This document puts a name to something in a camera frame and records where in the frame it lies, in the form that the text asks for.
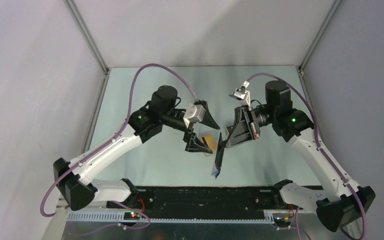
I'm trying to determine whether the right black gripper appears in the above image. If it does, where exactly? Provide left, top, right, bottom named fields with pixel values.
left=224, top=105, right=276, bottom=149

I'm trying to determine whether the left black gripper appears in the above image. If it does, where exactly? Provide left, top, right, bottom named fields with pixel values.
left=160, top=101, right=220, bottom=154

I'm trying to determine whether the black card holder wallet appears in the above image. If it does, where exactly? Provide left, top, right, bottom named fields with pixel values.
left=211, top=133, right=226, bottom=179

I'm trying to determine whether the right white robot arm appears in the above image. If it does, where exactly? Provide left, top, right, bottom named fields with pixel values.
left=215, top=80, right=376, bottom=232

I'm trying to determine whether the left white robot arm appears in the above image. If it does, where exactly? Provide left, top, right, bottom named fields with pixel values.
left=53, top=85, right=220, bottom=211

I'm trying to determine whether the clear plastic card tray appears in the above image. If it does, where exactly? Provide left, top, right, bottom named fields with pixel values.
left=198, top=124, right=233, bottom=154

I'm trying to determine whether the orange credit card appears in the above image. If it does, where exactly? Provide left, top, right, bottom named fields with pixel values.
left=201, top=134, right=217, bottom=151

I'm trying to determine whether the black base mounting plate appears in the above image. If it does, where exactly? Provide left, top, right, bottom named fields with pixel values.
left=122, top=186, right=293, bottom=220

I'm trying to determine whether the right controller board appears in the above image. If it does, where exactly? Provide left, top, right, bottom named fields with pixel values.
left=273, top=216, right=293, bottom=230

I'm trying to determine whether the controller board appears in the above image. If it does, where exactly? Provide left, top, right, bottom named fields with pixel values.
left=273, top=216, right=293, bottom=230
left=123, top=211, right=142, bottom=221

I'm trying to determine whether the left controller board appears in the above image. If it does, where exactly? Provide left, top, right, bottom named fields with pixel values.
left=123, top=211, right=142, bottom=221

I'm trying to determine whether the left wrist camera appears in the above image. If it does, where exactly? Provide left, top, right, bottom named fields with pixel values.
left=183, top=103, right=207, bottom=128

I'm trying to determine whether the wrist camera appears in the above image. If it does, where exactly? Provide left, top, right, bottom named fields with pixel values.
left=183, top=103, right=207, bottom=128
left=229, top=86, right=251, bottom=106

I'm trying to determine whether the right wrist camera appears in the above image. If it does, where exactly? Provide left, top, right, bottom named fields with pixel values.
left=229, top=86, right=251, bottom=106

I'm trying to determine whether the right aluminium frame post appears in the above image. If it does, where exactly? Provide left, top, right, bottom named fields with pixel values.
left=298, top=0, right=343, bottom=76

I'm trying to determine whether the aluminium frame post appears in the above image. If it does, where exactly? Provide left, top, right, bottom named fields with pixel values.
left=298, top=0, right=343, bottom=76
left=62, top=0, right=110, bottom=74

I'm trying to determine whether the left aluminium frame post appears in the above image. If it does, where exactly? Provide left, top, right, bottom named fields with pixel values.
left=62, top=0, right=110, bottom=74

